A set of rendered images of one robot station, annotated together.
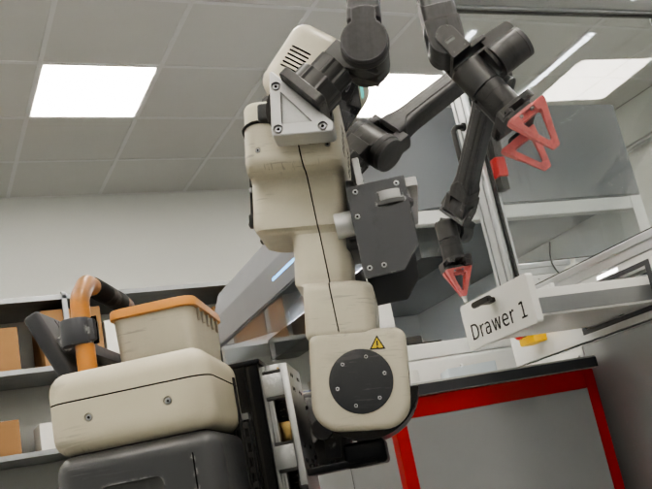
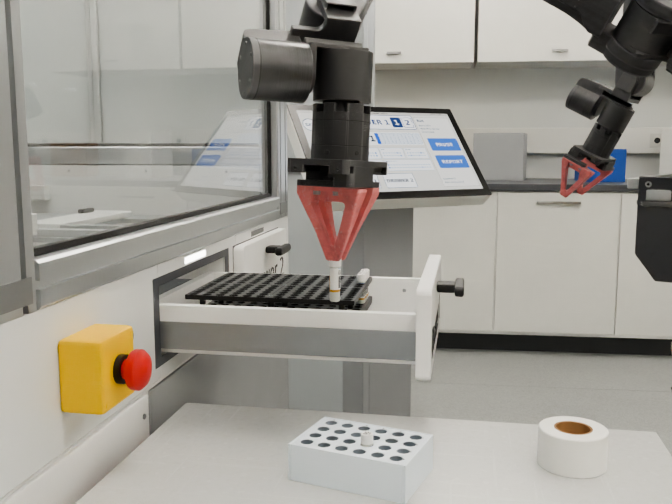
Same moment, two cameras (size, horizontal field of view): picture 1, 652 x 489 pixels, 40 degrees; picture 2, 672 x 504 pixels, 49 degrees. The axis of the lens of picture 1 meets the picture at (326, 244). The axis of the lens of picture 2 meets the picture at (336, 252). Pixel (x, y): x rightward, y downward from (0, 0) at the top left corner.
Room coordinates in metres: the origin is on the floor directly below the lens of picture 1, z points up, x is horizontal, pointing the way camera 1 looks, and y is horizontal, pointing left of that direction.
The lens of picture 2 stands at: (2.88, 0.09, 1.09)
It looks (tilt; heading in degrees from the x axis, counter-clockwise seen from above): 8 degrees down; 214
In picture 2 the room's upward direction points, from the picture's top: straight up
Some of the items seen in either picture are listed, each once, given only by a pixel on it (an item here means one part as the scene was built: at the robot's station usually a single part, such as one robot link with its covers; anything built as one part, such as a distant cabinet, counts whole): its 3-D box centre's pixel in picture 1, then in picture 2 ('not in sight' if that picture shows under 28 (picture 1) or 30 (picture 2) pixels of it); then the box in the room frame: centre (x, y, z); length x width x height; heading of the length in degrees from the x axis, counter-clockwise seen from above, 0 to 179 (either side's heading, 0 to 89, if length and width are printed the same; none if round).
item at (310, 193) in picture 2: (460, 277); (340, 213); (2.26, -0.32, 1.02); 0.07 x 0.07 x 0.09; 8
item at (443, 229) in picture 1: (447, 230); (337, 77); (2.27, -0.32, 1.16); 0.07 x 0.06 x 0.07; 145
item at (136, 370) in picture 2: not in sight; (132, 369); (2.41, -0.47, 0.88); 0.04 x 0.03 x 0.04; 24
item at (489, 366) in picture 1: (469, 374); (361, 456); (2.27, -0.29, 0.78); 0.12 x 0.08 x 0.04; 99
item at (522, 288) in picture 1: (499, 313); (429, 309); (2.00, -0.35, 0.87); 0.29 x 0.02 x 0.11; 24
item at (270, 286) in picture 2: not in sight; (284, 307); (2.08, -0.54, 0.87); 0.22 x 0.18 x 0.06; 114
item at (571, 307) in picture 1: (574, 308); (278, 310); (2.08, -0.54, 0.86); 0.40 x 0.26 x 0.06; 114
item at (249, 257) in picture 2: not in sight; (262, 266); (1.84, -0.77, 0.87); 0.29 x 0.02 x 0.11; 24
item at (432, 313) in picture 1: (407, 337); not in sight; (3.83, -0.27, 1.13); 1.78 x 1.14 x 0.45; 24
